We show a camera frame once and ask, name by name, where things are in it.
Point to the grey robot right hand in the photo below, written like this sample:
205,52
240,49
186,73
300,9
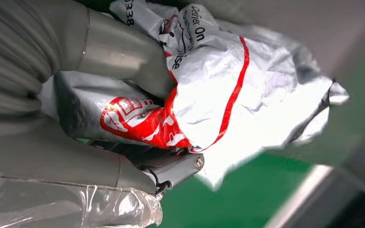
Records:
113,47

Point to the clear plastic wrap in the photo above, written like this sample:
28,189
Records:
59,207

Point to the aluminium conveyor frame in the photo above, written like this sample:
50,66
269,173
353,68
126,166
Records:
299,195

